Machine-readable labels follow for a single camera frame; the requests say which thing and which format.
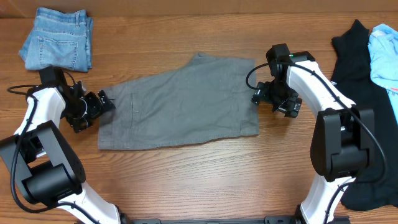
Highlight grey shorts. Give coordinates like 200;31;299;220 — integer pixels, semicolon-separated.
98;54;259;150

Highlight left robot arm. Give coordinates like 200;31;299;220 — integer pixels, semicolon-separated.
1;66;130;223

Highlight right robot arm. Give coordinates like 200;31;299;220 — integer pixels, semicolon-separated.
251;44;381;224

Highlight folded blue jeans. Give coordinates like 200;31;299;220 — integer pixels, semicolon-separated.
19;7;94;72

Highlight black shirt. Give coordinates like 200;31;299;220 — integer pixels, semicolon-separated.
331;20;397;211

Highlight light blue garment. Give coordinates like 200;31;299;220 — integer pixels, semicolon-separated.
368;24;397;119

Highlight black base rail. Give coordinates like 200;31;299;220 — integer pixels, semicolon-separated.
131;216;302;224

